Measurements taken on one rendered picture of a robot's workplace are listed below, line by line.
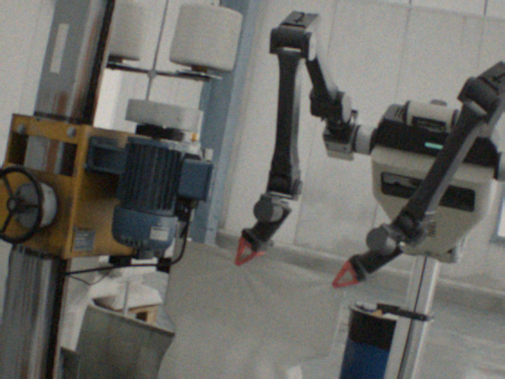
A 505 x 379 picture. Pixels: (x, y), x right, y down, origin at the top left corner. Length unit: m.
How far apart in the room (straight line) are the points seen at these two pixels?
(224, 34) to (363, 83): 8.54
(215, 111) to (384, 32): 2.47
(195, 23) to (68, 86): 0.34
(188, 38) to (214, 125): 8.92
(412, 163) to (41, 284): 1.11
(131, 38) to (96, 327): 1.09
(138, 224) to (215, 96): 9.12
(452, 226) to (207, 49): 0.94
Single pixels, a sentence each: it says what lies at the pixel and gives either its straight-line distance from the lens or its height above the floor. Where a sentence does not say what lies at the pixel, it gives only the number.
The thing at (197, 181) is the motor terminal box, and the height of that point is 1.26.
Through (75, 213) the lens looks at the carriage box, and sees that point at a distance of 1.92.
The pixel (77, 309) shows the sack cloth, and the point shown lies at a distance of 2.46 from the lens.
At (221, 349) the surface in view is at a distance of 2.18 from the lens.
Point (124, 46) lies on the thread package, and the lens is 2.14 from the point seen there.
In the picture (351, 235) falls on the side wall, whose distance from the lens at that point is 10.43.
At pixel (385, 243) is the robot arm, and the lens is 1.94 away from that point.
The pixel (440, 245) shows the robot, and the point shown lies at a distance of 2.53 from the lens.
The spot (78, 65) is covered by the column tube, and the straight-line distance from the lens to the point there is 1.93.
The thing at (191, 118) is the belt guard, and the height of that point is 1.39.
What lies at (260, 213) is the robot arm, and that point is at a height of 1.20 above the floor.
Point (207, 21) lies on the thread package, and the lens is 2.00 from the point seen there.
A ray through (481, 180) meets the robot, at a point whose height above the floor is 1.39.
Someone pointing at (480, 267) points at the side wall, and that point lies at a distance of 10.09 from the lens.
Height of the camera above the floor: 1.35
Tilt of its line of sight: 3 degrees down
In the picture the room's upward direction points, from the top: 10 degrees clockwise
